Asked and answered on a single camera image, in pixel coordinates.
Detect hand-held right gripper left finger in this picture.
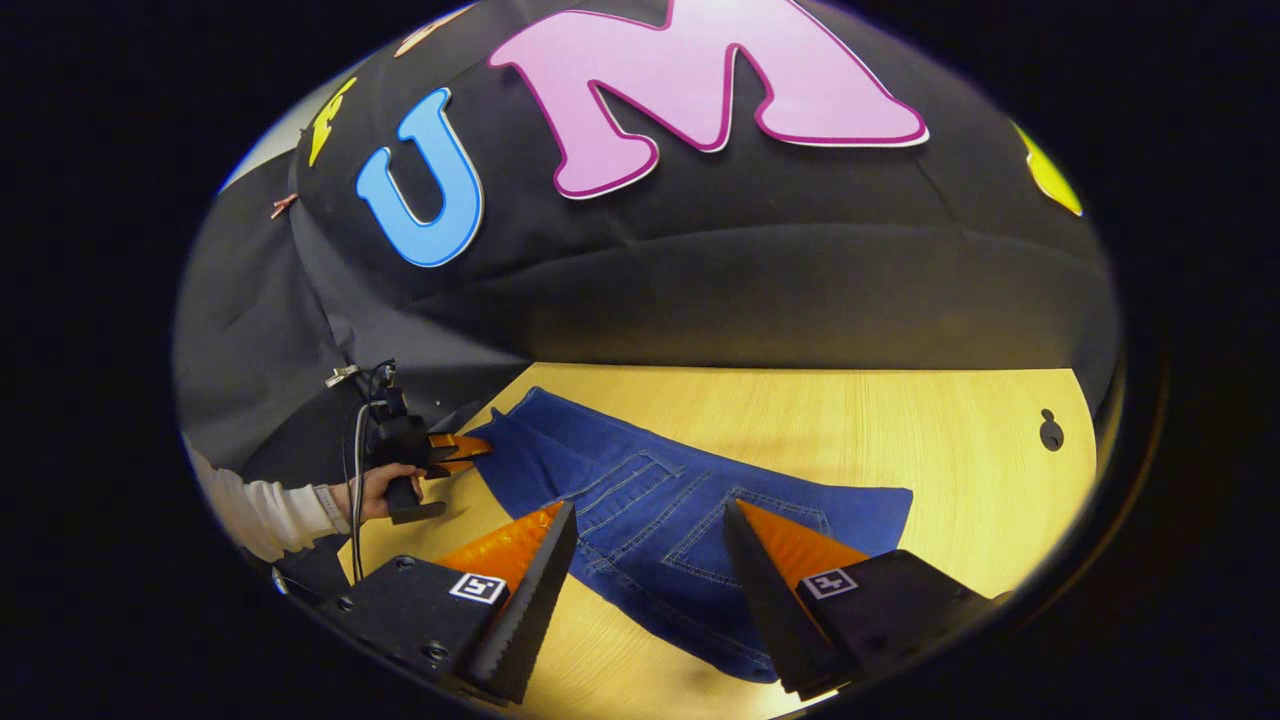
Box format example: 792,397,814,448
320,500,580,706

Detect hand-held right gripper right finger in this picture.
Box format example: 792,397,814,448
722,498,1011,701

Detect blue jeans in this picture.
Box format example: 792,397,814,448
465,387,914,685

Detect black backdrop cloth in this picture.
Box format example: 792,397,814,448
172,0,1121,481

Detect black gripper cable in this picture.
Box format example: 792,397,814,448
345,360,396,586

